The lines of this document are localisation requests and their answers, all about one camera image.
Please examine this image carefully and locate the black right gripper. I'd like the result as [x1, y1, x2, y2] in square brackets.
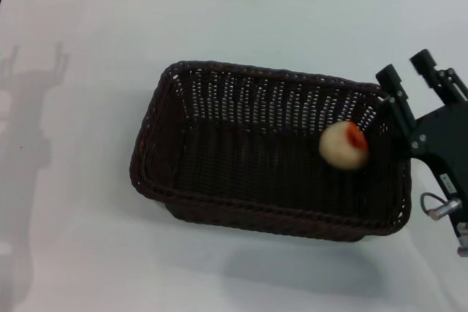
[375, 48, 468, 251]

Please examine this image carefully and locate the round bun with orange spot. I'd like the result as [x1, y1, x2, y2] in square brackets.
[318, 120, 370, 172]

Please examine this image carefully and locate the dark brown woven basket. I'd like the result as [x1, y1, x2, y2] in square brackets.
[128, 59, 413, 243]

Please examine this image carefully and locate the grey cable with silver plug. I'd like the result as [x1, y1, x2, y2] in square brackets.
[419, 192, 462, 221]

